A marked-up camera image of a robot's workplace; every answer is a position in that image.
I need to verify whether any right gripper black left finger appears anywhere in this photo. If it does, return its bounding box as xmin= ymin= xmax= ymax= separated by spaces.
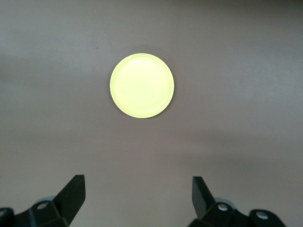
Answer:
xmin=0 ymin=174 xmax=86 ymax=227

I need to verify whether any yellow round plate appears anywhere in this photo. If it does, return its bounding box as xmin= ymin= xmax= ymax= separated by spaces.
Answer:
xmin=109 ymin=52 xmax=175 ymax=119

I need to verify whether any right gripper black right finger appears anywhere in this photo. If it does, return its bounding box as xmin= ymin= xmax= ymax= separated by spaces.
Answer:
xmin=189 ymin=176 xmax=287 ymax=227

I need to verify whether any brown table cover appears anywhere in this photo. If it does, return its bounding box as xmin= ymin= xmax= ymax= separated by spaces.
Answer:
xmin=0 ymin=0 xmax=303 ymax=227

